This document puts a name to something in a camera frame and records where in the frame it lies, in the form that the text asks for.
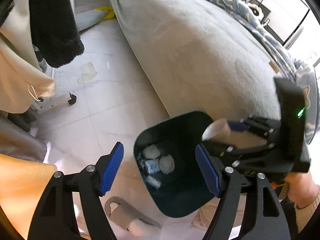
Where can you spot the yellow plastic bag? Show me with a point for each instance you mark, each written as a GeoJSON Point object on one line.
{"type": "Point", "coordinates": [105, 11]}

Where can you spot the blue patterned blanket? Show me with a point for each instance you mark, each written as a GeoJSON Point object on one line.
{"type": "Point", "coordinates": [250, 22]}

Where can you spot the orange curtain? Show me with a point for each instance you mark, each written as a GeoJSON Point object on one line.
{"type": "Point", "coordinates": [25, 192]}

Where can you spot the person's right forearm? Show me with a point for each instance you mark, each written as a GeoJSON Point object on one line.
{"type": "Point", "coordinates": [308, 221]}

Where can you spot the black chair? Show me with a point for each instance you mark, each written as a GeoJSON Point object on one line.
{"type": "Point", "coordinates": [265, 11]}

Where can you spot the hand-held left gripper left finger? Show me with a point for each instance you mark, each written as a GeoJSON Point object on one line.
{"type": "Point", "coordinates": [111, 170]}

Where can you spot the black fuzzy long garment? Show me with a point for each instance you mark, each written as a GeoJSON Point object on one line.
{"type": "Point", "coordinates": [55, 30]}

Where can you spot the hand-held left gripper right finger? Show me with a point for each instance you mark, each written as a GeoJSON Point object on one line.
{"type": "Point", "coordinates": [207, 172]}

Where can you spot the white wardrobe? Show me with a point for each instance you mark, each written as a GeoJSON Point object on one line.
{"type": "Point", "coordinates": [282, 10]}

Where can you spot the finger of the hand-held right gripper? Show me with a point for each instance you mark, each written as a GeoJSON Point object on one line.
{"type": "Point", "coordinates": [245, 155]}
{"type": "Point", "coordinates": [237, 126]}

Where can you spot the grey upholstered bed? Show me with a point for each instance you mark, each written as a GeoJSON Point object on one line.
{"type": "Point", "coordinates": [200, 55]}

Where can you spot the dark green trash bin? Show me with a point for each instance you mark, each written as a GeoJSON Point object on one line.
{"type": "Point", "coordinates": [175, 135]}

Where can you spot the blue tissue packet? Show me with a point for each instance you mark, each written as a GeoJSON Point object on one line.
{"type": "Point", "coordinates": [152, 166]}

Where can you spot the grey slipper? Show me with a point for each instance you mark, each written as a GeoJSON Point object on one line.
{"type": "Point", "coordinates": [120, 215]}

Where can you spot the clear bubble wrap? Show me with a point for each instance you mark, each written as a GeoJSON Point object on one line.
{"type": "Point", "coordinates": [153, 181]}

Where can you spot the white paper ball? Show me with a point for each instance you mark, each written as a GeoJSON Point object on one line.
{"type": "Point", "coordinates": [151, 152]}

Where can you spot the white paper cup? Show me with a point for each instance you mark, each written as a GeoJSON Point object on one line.
{"type": "Point", "coordinates": [215, 130]}

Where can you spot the beige coat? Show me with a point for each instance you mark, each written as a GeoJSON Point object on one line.
{"type": "Point", "coordinates": [15, 80]}

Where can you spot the clothes rack base with wheel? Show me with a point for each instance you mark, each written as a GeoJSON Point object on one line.
{"type": "Point", "coordinates": [57, 101]}

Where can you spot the white paper wad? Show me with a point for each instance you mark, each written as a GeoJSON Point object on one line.
{"type": "Point", "coordinates": [167, 164]}

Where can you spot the grey curtain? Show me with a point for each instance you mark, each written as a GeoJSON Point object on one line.
{"type": "Point", "coordinates": [20, 140]}

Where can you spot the person's right hand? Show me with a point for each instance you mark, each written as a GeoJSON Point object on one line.
{"type": "Point", "coordinates": [302, 187]}

